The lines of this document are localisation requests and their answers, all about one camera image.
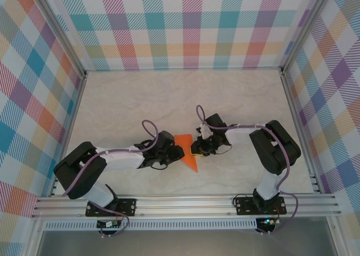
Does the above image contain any thin aluminium table rail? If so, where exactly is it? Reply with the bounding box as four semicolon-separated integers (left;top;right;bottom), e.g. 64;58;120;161
84;66;284;73

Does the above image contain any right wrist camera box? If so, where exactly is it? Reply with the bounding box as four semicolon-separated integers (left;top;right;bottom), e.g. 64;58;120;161
196;124;212;139

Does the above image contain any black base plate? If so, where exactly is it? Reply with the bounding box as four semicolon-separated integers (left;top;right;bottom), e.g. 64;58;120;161
235;196;287;216
85;198;137;218

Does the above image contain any aluminium frame post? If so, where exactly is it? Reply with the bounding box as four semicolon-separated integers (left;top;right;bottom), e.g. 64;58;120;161
280;0;332;74
29;0;87;77

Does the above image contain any aluminium table side rail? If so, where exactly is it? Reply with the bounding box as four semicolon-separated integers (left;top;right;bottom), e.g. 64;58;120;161
280;67;323;195
47;71;88;197

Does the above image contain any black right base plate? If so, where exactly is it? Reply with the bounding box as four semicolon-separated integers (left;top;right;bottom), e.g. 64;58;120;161
235;196;287;216

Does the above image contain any grey metal panel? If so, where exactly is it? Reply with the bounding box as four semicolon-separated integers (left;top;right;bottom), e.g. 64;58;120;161
36;230;338;256

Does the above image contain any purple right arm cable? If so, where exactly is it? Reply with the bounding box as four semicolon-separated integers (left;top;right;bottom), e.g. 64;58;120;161
195;105;299;236

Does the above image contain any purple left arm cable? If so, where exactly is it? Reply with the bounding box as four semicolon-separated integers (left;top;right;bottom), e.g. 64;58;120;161
62;120;160;239

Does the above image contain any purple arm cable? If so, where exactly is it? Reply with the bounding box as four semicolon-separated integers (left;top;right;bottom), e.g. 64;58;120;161
195;105;299;236
62;120;160;239

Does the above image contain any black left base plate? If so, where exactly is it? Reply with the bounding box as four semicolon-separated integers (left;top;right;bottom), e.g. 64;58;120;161
85;198;137;218

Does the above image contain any slotted grey cable duct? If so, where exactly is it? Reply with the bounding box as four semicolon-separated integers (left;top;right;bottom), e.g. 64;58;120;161
43;221;258;231

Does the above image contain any orange square paper sheet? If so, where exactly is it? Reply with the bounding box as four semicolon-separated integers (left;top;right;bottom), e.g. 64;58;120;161
173;133;199;174

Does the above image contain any wide aluminium mounting rail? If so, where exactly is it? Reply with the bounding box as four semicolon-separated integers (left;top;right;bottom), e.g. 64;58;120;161
30;194;343;219

